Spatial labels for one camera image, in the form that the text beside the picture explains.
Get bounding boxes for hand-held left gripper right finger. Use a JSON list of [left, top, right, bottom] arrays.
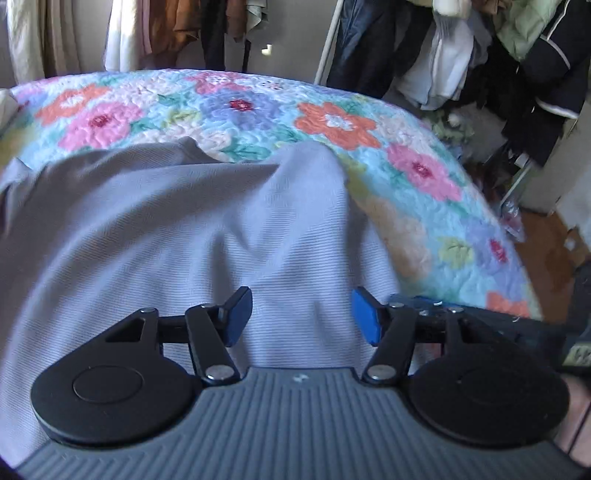
[[352, 286, 497, 386]]

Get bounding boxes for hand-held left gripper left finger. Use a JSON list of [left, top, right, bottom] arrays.
[[105, 286, 253, 386]]

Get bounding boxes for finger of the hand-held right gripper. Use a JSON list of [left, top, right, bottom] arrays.
[[388, 295, 465, 319]]

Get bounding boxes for grey waffle knit garment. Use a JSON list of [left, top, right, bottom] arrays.
[[0, 137, 402, 467]]

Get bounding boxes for white hanging clothes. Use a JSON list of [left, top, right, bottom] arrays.
[[397, 14, 492, 112]]

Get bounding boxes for white clothes rack pole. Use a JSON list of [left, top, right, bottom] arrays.
[[315, 0, 346, 86]]

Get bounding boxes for person's right hand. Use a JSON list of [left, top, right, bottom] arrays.
[[554, 376, 591, 462]]

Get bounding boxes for clear plastic bottle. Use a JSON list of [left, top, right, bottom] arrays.
[[501, 198, 525, 241]]

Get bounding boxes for pale green flower bunch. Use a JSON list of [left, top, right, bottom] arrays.
[[431, 108, 476, 141]]

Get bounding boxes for floral quilt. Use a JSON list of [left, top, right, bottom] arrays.
[[0, 69, 543, 319]]

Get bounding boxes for black jacket white stripes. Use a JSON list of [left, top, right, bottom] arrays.
[[501, 0, 591, 167]]

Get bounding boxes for dark blue hanging garment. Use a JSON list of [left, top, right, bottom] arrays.
[[325, 0, 419, 100]]

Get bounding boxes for black hanging garment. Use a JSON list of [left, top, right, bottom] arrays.
[[201, 0, 254, 72]]

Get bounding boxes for brown hanging jacket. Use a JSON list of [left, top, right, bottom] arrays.
[[145, 0, 206, 70]]

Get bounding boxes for white hanging shirt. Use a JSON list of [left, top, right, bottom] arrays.
[[105, 0, 153, 72]]

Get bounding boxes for pale green puffer jacket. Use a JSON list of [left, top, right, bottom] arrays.
[[496, 0, 566, 63]]

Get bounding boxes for cream fleece jacket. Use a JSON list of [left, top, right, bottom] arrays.
[[431, 0, 474, 19]]

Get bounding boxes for pale green hanging garment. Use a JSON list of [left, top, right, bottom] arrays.
[[244, 0, 269, 33]]

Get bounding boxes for tan hanging garment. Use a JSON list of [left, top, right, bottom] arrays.
[[466, 0, 513, 19]]

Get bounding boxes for beige folded garment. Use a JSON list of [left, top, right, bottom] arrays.
[[0, 88, 20, 139]]

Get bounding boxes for cream curtain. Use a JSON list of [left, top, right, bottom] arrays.
[[7, 0, 95, 84]]

